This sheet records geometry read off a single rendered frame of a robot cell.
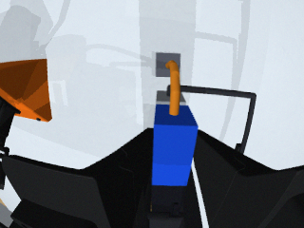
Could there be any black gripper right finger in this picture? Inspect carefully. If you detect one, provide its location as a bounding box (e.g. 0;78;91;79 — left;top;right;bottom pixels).
193;129;304;228

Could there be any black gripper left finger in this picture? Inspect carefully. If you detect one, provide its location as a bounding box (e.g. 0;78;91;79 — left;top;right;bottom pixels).
1;128;153;228

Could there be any black cord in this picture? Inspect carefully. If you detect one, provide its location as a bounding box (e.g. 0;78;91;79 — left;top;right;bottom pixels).
156;84;257;155

